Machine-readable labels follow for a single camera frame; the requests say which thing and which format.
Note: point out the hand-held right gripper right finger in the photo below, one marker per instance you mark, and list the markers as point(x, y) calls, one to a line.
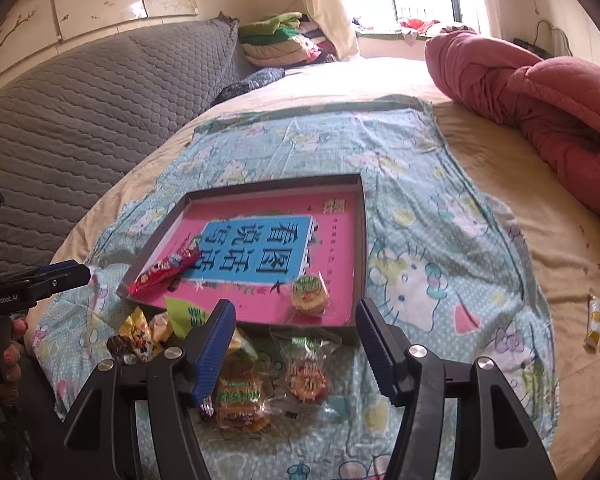
point(380, 355)

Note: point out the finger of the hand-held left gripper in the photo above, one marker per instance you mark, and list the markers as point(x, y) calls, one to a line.
point(70, 280)
point(55, 269)

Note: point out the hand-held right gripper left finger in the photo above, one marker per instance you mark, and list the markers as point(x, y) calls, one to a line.
point(212, 355)

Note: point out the yellow pudding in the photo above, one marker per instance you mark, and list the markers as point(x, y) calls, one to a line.
point(185, 312)

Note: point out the orange pastry packet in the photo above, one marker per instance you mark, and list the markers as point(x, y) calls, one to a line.
point(240, 397)

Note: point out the long yellow snack packet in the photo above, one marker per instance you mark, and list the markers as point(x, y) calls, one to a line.
point(139, 332)

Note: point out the red round snack packet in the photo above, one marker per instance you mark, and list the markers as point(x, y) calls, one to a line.
point(305, 380)

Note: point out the shallow cardboard box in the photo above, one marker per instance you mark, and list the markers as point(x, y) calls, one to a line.
point(361, 260)

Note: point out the person's left hand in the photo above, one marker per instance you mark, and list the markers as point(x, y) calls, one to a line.
point(14, 355)

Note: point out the brown chocolate pie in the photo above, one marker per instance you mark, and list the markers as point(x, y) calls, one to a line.
point(117, 347)

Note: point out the round cake with green label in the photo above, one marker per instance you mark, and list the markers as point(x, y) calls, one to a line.
point(307, 300)

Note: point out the red striped candy bar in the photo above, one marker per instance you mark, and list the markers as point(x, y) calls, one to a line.
point(162, 272)

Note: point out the grey quilted headboard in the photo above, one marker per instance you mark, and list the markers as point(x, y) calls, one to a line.
point(80, 125)

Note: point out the cat print blanket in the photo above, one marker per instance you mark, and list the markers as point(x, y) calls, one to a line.
point(410, 185)

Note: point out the beige bed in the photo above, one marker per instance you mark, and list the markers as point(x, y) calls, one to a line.
point(545, 260)

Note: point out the white and yellow snack packet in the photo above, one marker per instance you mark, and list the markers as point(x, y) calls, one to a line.
point(592, 320)

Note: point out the dark patterned pillow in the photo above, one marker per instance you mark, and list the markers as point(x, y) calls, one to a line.
point(250, 85)

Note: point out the red quilted blanket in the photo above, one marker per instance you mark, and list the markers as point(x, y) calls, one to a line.
point(545, 95)

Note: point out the stack of folded clothes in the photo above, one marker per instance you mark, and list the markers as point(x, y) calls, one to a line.
point(280, 42)

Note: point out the red clothes on windowsill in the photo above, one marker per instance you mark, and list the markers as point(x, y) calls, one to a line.
point(417, 25)

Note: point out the cream curtain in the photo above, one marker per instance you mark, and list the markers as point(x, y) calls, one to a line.
point(330, 5)

